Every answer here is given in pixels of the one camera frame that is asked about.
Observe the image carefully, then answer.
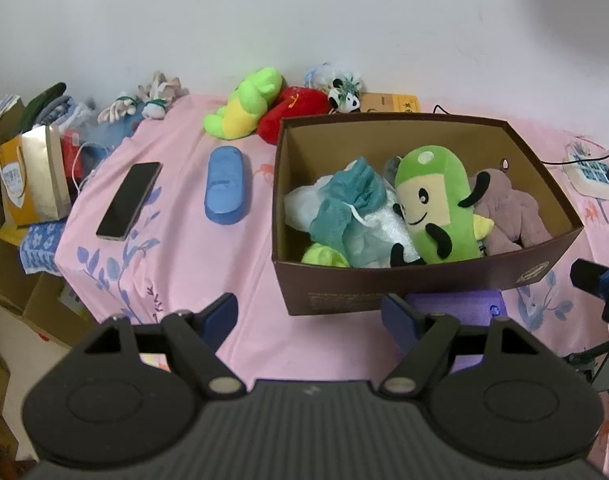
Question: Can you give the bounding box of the pink plush bear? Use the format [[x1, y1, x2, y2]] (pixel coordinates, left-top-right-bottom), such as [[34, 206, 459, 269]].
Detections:
[[471, 169, 552, 256]]

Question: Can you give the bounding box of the white fluffy towel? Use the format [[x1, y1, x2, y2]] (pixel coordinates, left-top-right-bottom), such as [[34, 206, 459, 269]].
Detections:
[[284, 176, 419, 269]]

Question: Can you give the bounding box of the lime green cloth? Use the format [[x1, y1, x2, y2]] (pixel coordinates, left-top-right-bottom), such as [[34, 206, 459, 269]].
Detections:
[[301, 243, 350, 269]]

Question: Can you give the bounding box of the teal mesh bath sponge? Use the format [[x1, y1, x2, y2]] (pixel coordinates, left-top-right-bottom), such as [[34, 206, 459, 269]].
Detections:
[[309, 157, 387, 268]]

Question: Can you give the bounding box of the green pickle plush toy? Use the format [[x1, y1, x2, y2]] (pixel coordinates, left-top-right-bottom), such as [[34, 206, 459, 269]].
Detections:
[[390, 145, 483, 266]]

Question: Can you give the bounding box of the yellow cloth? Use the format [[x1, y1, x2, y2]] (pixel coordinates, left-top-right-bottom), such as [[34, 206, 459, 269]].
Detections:
[[473, 214, 495, 240]]

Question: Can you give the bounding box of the purple tissue pack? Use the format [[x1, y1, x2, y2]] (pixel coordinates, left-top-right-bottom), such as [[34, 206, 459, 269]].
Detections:
[[395, 290, 507, 374]]

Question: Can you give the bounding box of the white power strip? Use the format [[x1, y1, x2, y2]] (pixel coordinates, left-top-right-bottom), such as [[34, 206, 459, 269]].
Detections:
[[563, 154, 609, 202]]

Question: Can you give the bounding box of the pink bed sheet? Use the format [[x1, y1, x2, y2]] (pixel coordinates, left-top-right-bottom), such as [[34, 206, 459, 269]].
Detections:
[[52, 92, 609, 476]]

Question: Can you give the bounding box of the blue glasses case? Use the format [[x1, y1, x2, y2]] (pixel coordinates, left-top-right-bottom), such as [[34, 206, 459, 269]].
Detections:
[[205, 145, 247, 226]]

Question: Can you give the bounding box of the black smartphone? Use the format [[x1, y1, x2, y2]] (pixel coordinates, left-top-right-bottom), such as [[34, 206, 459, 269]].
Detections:
[[96, 162, 162, 242]]

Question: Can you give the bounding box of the brown cardboard box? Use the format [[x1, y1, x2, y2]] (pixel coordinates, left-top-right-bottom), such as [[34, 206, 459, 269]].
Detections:
[[272, 113, 582, 315]]

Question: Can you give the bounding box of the brown cardboard carton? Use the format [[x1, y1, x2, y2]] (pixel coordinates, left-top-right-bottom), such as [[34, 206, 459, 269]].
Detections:
[[0, 238, 98, 347]]

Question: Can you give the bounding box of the blue floral cloth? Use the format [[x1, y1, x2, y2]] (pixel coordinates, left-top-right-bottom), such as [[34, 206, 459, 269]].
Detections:
[[19, 220, 66, 276]]

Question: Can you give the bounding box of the green yellow dinosaur plush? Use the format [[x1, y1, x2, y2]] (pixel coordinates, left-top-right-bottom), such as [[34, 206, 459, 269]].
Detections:
[[204, 67, 283, 141]]

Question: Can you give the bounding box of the yellow cardboard box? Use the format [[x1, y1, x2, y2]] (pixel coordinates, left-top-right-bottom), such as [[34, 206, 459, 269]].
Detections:
[[360, 92, 421, 113]]

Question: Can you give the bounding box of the red plush toy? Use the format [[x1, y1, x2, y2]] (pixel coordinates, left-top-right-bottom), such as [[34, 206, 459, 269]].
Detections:
[[257, 87, 331, 145]]

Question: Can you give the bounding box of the panda plush toy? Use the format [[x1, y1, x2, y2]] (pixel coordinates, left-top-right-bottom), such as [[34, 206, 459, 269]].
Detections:
[[327, 76, 362, 114]]

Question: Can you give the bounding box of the black usb cable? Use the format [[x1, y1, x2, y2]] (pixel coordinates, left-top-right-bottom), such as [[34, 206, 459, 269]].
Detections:
[[429, 103, 609, 167]]

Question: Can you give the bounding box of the beige rope toy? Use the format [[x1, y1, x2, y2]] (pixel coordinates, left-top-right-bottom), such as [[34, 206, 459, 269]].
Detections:
[[97, 70, 190, 124]]

